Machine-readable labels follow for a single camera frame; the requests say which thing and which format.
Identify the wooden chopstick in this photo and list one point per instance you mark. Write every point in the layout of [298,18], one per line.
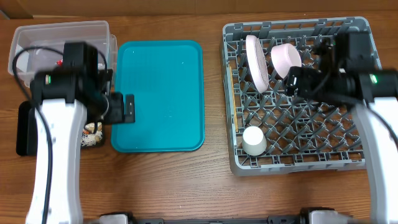
[233,97]

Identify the cream ceramic cup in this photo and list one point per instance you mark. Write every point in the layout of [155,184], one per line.
[254,141]

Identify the white rice pile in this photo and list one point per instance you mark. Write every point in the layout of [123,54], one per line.
[88,141]

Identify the clear plastic bin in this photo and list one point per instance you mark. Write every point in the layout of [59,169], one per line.
[95,33]

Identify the teal plastic tray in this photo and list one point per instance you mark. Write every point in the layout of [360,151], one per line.
[166,78]

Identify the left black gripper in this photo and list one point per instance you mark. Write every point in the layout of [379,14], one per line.
[116,115]

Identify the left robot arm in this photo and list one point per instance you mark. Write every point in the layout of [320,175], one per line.
[64,100]

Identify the grey dishwasher rack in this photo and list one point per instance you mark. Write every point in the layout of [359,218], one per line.
[300,135]

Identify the pink plate with rice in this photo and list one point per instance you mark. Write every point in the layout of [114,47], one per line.
[257,63]

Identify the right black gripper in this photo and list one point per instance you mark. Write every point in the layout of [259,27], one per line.
[309,81]

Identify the black tray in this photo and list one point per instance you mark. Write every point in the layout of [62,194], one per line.
[26,142]

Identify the pink bowl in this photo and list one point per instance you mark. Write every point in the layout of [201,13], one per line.
[284,57]

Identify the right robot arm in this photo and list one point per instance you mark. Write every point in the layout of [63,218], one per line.
[348,76]

